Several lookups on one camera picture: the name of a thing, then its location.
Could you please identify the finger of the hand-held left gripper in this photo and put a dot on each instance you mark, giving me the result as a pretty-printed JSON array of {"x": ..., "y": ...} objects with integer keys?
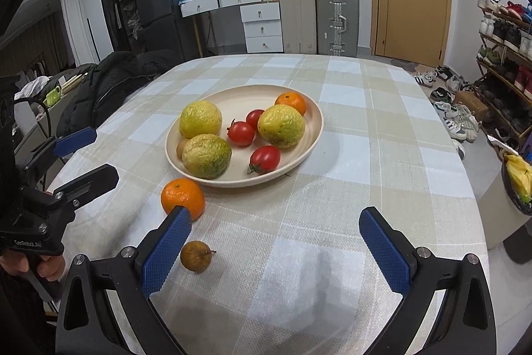
[
  {"x": 99, "y": 178},
  {"x": 77, "y": 141}
]

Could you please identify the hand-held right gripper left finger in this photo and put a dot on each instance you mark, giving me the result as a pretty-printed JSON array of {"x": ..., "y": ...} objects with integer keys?
[{"x": 166, "y": 251}]

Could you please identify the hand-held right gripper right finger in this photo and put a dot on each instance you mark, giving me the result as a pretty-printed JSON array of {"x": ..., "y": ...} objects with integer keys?
[{"x": 384, "y": 251}]

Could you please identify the small brown fruit with stem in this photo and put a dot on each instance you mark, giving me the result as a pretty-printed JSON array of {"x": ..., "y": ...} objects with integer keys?
[{"x": 196, "y": 255}]

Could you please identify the orange mandarin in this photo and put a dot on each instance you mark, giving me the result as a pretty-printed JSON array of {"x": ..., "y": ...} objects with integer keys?
[
  {"x": 183, "y": 197},
  {"x": 291, "y": 102}
]

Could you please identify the small round brown fruit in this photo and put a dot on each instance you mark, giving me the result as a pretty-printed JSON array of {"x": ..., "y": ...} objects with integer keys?
[{"x": 181, "y": 149}]

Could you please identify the green yellow citrus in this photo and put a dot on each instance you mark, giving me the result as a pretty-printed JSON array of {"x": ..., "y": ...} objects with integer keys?
[{"x": 207, "y": 155}]

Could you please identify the oblong red tomato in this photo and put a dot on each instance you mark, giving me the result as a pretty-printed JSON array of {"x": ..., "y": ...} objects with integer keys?
[{"x": 264, "y": 158}]

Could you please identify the cream round plate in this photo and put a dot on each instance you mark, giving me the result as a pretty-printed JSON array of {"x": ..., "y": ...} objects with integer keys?
[{"x": 237, "y": 105}]

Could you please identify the small round red tomato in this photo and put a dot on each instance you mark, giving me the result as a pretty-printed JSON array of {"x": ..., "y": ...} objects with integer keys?
[{"x": 254, "y": 117}]

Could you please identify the large yellow citrus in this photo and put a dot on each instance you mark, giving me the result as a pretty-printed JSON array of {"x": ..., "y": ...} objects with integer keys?
[{"x": 281, "y": 125}]

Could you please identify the person's left forearm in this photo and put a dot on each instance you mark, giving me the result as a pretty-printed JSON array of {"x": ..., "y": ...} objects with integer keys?
[{"x": 20, "y": 317}]

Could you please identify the person's left hand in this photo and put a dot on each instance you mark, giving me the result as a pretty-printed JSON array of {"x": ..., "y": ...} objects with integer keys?
[{"x": 52, "y": 267}]

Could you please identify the green cup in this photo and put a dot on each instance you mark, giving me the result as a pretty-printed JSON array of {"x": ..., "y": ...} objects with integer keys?
[{"x": 53, "y": 96}]

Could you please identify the wooden sticks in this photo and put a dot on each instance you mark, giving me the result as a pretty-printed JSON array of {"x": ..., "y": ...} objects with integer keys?
[{"x": 75, "y": 81}]

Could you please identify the black jacket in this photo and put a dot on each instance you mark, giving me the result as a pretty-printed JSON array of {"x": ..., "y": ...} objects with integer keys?
[{"x": 108, "y": 84}]

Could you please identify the white cloth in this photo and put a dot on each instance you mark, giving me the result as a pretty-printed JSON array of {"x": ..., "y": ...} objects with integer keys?
[{"x": 33, "y": 85}]

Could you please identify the bin with black liner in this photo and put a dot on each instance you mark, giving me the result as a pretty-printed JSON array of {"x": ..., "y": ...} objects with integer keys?
[{"x": 498, "y": 213}]

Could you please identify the group of sneakers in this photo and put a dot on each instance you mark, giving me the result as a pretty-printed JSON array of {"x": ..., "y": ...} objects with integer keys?
[{"x": 453, "y": 118}]

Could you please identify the bananas in basket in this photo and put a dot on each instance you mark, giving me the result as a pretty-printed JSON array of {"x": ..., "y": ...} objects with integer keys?
[{"x": 519, "y": 176}]

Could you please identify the brown cardboard box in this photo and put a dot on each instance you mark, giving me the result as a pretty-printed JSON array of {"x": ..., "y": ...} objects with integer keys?
[{"x": 471, "y": 105}]

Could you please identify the white drawer cabinet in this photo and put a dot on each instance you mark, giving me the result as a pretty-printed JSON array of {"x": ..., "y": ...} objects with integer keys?
[{"x": 262, "y": 28}]

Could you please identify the wooden shoe rack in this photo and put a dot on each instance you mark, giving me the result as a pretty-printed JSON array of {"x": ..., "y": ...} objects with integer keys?
[{"x": 507, "y": 72}]

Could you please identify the silver suitcase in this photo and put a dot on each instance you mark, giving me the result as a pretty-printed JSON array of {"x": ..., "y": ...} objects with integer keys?
[{"x": 337, "y": 22}]

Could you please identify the beige suitcase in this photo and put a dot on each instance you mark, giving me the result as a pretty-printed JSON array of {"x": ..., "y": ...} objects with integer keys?
[{"x": 297, "y": 18}]

